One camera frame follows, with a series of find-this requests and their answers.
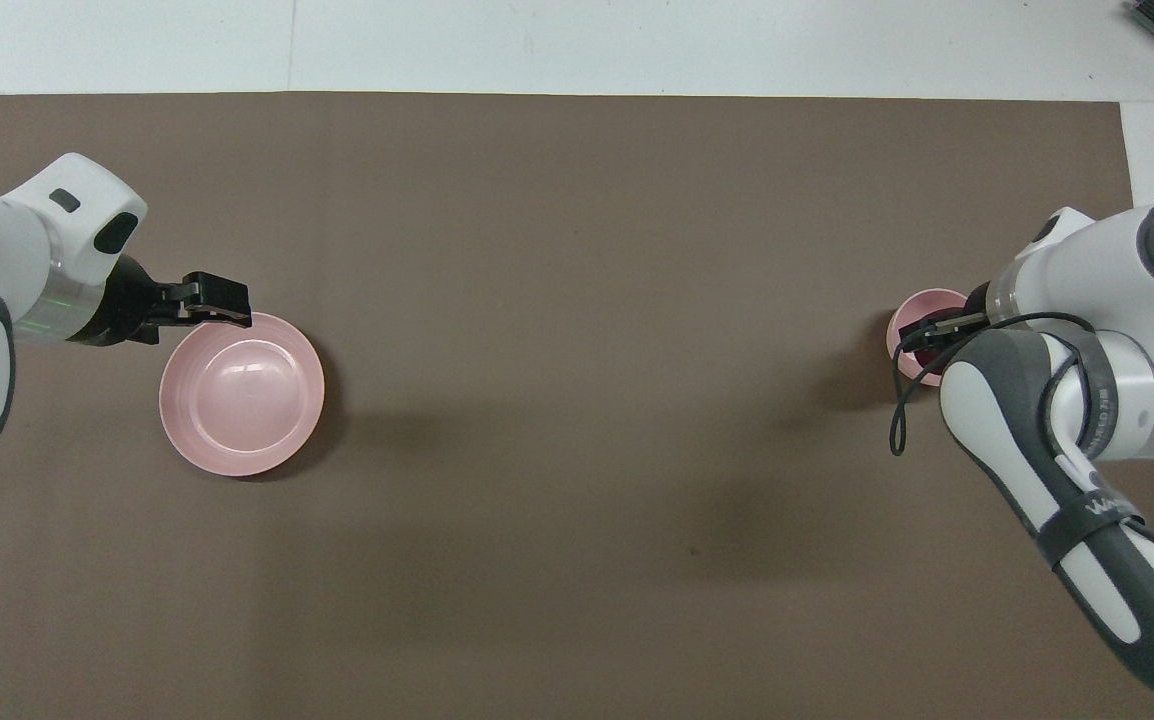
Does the pink plate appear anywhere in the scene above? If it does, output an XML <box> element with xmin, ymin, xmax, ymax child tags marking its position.
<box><xmin>159</xmin><ymin>311</ymin><xmax>326</xmax><ymax>478</ymax></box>

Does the red apple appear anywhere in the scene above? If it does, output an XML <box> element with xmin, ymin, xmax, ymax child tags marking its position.
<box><xmin>909</xmin><ymin>333</ymin><xmax>950</xmax><ymax>379</ymax></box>

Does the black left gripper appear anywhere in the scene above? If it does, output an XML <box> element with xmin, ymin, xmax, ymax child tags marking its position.
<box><xmin>65</xmin><ymin>254</ymin><xmax>254</xmax><ymax>349</ymax></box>

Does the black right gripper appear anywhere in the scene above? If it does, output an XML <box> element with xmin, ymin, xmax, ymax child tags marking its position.
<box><xmin>898</xmin><ymin>280</ymin><xmax>1022</xmax><ymax>353</ymax></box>

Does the brown table mat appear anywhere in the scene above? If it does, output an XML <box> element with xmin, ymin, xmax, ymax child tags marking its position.
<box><xmin>0</xmin><ymin>92</ymin><xmax>1154</xmax><ymax>720</ymax></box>

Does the pink bowl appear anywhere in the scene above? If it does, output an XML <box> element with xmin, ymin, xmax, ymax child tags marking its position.
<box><xmin>886</xmin><ymin>288</ymin><xmax>974</xmax><ymax>389</ymax></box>

